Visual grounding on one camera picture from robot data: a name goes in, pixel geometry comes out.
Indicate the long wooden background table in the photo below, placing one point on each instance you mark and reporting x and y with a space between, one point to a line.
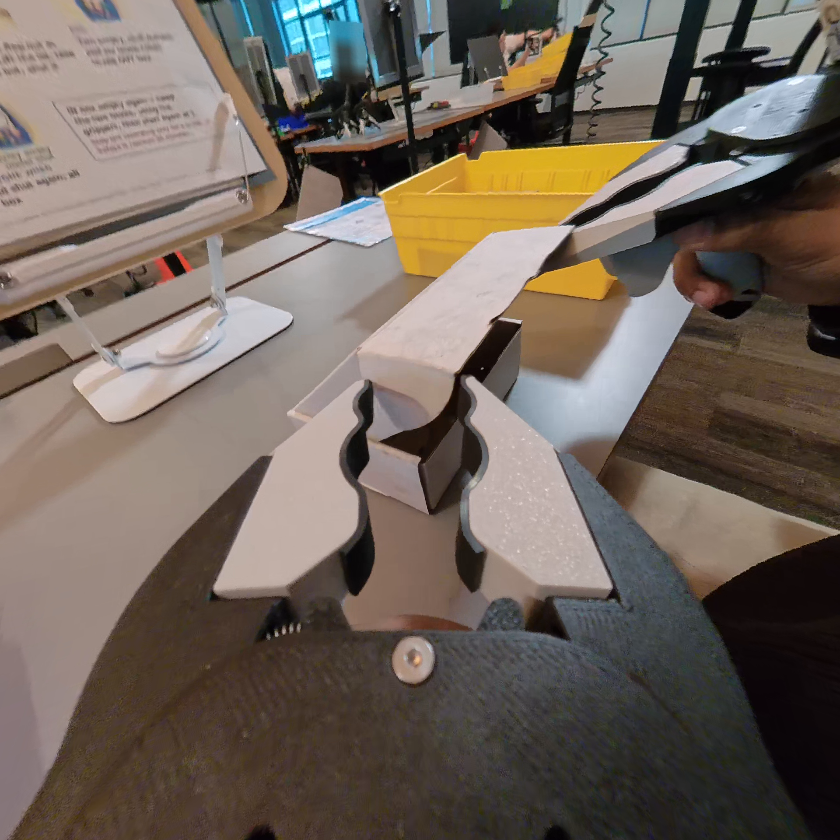
420 118

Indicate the black table frame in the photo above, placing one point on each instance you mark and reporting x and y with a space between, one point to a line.
676 65

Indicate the person's dark clothing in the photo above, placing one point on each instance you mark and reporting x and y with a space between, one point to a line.
787 656

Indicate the yellow plastic bin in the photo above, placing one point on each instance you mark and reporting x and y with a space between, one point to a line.
472 223

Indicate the black mesh office chair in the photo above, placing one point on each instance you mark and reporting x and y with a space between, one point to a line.
558 98

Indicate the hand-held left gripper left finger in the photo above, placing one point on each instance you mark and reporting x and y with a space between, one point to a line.
295 518

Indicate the blue and white paper sheet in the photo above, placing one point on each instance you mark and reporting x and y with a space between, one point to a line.
348 223

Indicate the grey desk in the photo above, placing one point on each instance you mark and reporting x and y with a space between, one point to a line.
164 472

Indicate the instruction sign on stand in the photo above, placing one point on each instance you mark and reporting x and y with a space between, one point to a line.
98 98

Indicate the grey computer monitor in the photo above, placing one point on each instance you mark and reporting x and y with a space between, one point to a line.
387 39

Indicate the row of yellow bins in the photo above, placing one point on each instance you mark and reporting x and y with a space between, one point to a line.
538 65

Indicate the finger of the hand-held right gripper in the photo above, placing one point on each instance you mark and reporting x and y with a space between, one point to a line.
623 233
643 172

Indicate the white cardboard box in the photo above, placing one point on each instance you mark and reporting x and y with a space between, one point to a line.
446 308

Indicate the person's right hand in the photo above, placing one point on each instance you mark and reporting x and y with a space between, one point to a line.
787 236

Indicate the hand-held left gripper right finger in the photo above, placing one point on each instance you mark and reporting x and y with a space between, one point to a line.
531 518

